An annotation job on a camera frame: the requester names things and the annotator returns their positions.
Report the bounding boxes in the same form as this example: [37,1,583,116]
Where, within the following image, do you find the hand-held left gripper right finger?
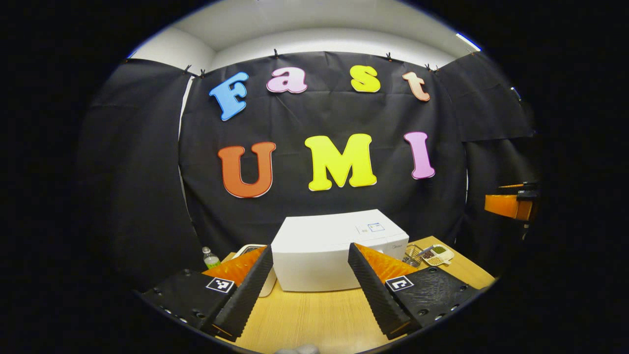
[348,242,485,341]

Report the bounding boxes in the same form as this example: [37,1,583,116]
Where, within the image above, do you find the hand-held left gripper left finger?
[140,245,274,343]

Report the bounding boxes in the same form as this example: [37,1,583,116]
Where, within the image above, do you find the white microwave oven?
[271,209,409,293]

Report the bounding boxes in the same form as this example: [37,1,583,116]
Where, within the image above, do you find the small white toaster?
[231,244,278,297]

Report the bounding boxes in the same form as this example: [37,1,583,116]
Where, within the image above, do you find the white divided dish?
[422,244,455,266]

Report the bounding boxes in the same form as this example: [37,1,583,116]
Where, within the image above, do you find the metal wire basket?
[403,244,426,267]

